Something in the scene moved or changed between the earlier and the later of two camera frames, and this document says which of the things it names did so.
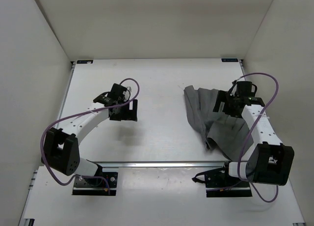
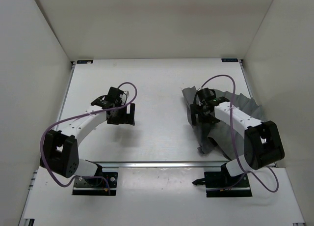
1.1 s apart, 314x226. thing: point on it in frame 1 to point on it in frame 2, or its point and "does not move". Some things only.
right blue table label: [229, 60] does not move
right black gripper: [223, 97] to [195, 109]
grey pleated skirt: [227, 134] does not move
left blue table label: [85, 61] does not move
